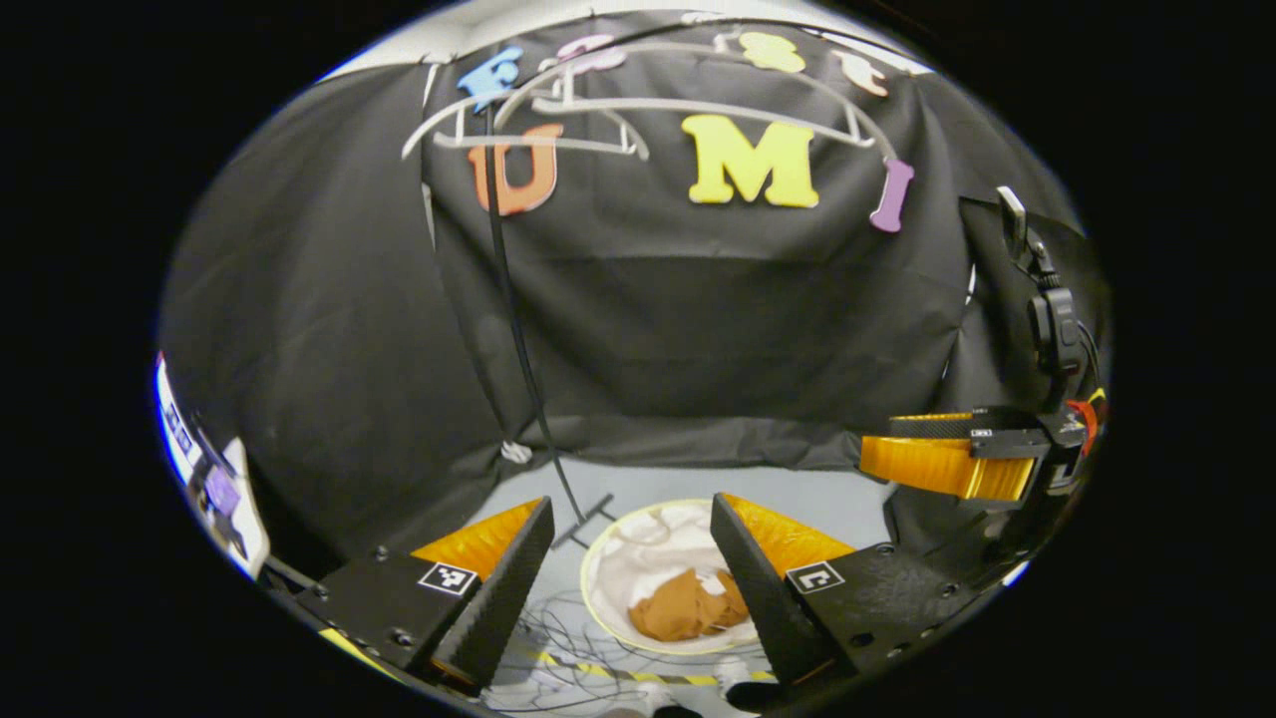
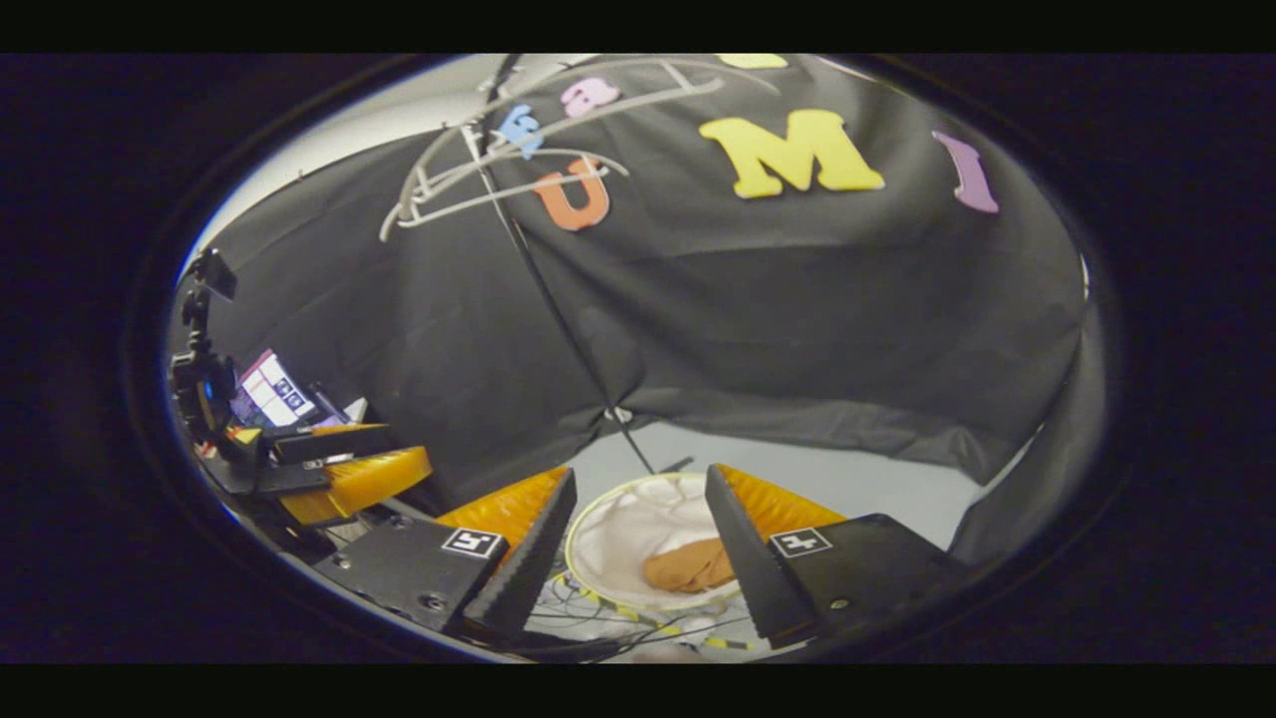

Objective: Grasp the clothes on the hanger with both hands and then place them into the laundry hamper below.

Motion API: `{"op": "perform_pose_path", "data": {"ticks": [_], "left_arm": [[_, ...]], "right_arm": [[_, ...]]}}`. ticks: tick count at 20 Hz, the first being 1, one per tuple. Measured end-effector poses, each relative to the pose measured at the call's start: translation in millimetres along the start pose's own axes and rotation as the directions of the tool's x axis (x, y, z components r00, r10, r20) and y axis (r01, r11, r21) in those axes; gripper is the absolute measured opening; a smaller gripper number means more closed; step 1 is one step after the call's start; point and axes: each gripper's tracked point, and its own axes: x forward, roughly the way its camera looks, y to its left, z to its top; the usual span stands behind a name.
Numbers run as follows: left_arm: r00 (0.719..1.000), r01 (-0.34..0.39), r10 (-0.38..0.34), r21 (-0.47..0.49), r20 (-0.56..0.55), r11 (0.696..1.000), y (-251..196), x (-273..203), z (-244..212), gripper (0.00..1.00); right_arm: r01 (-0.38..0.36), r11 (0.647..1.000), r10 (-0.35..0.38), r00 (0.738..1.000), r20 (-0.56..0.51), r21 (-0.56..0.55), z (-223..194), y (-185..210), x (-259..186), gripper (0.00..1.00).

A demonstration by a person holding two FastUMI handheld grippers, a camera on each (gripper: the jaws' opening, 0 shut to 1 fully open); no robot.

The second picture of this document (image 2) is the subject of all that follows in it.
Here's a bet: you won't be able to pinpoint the computer monitor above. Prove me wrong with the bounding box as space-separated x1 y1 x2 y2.
230 348 326 430

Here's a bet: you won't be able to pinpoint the white clothes hanger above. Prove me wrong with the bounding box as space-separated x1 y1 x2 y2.
429 60 784 166
379 125 631 243

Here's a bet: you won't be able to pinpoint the black clothes rack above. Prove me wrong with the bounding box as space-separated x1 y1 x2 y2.
469 55 699 478

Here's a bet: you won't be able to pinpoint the brown shirt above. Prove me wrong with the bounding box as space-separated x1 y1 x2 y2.
643 537 737 594

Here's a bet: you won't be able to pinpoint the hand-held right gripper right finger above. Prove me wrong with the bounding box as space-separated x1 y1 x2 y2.
704 462 964 644

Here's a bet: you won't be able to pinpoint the black floor cables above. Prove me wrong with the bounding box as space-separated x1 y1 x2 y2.
526 573 761 661

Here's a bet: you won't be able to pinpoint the white laundry hamper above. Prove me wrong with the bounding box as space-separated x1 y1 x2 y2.
564 473 745 612

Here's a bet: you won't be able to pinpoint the black backdrop cloth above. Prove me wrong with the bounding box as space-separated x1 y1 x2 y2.
184 55 1110 571

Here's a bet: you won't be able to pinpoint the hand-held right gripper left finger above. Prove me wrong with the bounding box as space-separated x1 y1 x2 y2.
314 465 579 641

